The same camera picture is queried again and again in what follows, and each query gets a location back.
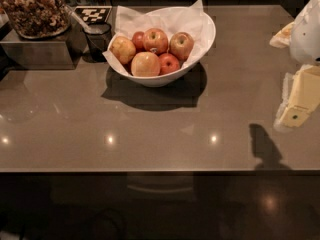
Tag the small red apple back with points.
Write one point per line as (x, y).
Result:
(137, 40)

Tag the red-yellow apple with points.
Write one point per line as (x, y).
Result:
(155, 40)
(181, 45)

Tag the metal riser box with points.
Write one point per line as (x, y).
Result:
(62, 52)

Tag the white spoon handle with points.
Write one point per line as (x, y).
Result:
(74, 15)

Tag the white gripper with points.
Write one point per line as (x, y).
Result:
(306, 37)

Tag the black mesh cup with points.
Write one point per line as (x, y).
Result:
(98, 38)

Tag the red apple front right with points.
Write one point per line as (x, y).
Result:
(169, 63)

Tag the white ceramic bowl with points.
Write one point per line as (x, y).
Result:
(160, 79)

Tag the checkered marker card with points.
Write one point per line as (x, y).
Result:
(93, 14)

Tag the white paper liner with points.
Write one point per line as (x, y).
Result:
(173, 20)

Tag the large yellow apple front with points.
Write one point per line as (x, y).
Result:
(145, 64)

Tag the yellow-red apple far left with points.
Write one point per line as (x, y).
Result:
(123, 49)

